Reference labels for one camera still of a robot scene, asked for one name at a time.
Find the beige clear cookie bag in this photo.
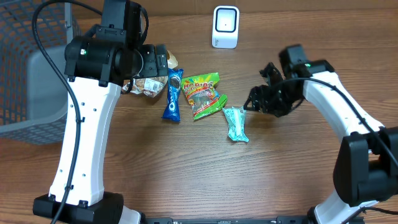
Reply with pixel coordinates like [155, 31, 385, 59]
[122, 50, 178, 98]

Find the teal white snack packet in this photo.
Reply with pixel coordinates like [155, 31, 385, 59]
[223, 107, 249, 142]

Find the green Haribo gummy bag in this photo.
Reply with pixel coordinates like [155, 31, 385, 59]
[181, 72, 228, 120]

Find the blue Oreo cookie pack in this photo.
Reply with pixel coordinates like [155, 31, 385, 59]
[162, 68, 183, 122]

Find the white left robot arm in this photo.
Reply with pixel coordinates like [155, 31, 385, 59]
[32, 1, 168, 224]

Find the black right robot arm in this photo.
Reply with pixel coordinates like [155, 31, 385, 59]
[243, 44, 397, 223]

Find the white barcode scanner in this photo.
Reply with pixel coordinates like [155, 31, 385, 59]
[211, 5, 240, 49]

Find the grey plastic mesh basket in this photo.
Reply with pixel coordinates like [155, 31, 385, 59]
[1, 1, 81, 144]

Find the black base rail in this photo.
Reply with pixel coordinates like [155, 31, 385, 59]
[141, 215, 317, 224]

